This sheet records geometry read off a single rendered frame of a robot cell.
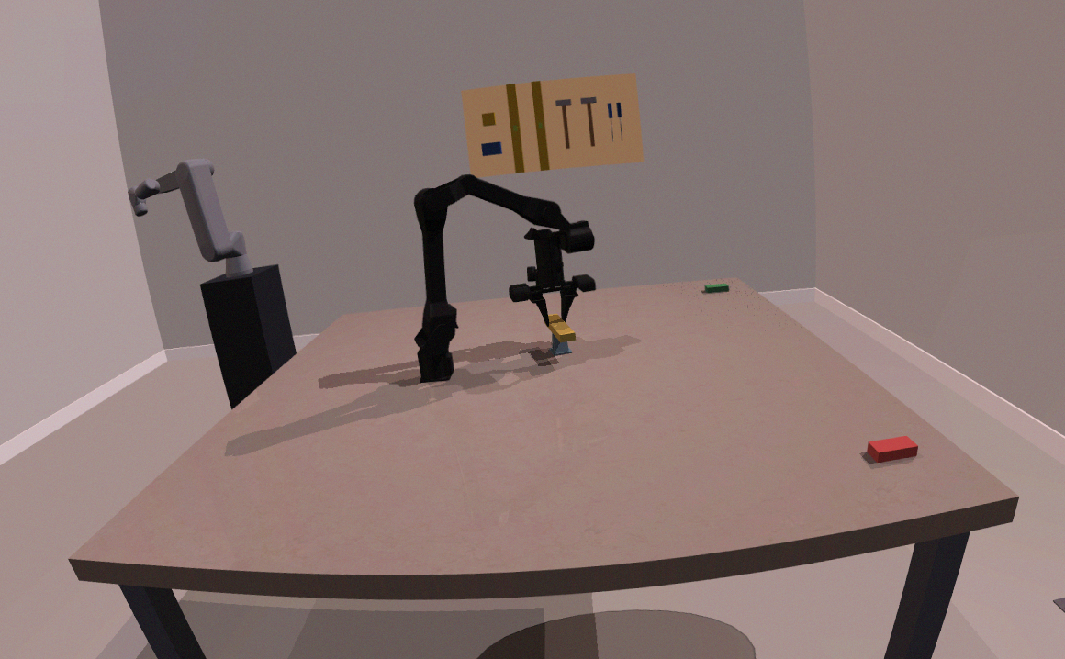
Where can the yellow bar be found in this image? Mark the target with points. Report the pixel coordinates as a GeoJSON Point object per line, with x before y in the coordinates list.
{"type": "Point", "coordinates": [560, 329]}

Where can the red rectangular block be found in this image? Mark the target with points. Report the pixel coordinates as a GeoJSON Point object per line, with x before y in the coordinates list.
{"type": "Point", "coordinates": [892, 449]}

